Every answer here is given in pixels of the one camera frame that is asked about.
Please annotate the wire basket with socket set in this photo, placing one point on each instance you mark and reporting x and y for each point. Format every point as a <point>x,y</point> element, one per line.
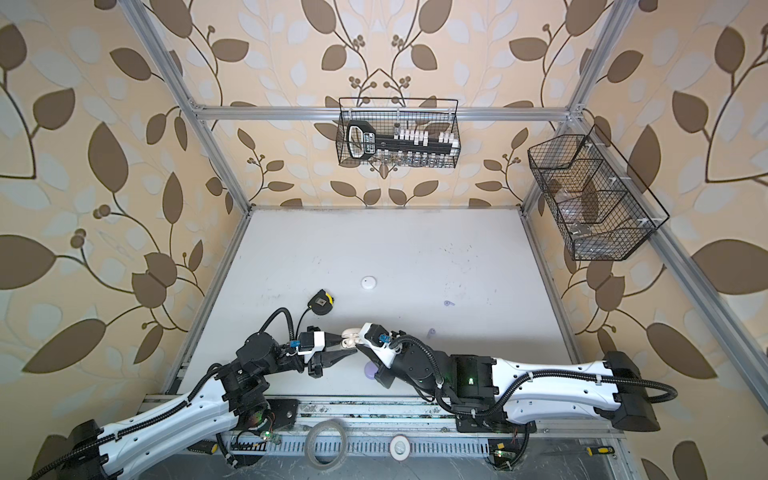
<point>432,113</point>

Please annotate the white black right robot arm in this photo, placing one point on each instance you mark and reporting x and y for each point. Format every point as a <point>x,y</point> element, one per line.
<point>483,392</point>

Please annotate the empty black wire basket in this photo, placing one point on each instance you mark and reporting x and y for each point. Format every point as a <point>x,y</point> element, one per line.
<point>601,205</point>

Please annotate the grey tape roll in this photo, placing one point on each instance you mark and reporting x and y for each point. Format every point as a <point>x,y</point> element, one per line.
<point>326,446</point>

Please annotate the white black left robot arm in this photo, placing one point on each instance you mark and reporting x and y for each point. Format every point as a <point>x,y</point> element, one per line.
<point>225,397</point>

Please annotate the black socket set rail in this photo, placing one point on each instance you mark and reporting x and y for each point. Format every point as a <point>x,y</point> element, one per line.
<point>400,143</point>

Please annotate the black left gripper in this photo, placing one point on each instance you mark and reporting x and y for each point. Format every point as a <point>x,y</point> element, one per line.
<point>320,362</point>

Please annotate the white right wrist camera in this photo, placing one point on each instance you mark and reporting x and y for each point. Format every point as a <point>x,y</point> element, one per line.
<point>377,344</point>

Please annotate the black yellow tape measure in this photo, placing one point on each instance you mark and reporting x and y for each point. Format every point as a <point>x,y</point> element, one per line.
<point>321,303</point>

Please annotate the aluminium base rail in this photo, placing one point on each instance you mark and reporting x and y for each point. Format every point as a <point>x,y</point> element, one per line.
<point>371,423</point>

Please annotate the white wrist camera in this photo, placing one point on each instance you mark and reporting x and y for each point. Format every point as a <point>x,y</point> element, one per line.
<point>377,344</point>
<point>307,345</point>

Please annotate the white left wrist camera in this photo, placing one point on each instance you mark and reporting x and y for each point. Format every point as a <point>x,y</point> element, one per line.
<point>307,345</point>

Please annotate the yellow handled screwdriver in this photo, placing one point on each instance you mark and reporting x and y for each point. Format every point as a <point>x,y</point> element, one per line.
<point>590,451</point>

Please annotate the white earbud charging case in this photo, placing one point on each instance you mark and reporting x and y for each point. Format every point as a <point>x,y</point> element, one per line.
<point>368,283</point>

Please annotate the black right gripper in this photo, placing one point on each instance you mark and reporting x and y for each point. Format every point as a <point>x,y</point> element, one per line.
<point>384,375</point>

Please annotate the purple round disc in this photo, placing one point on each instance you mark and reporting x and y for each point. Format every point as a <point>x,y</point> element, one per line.
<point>371,370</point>

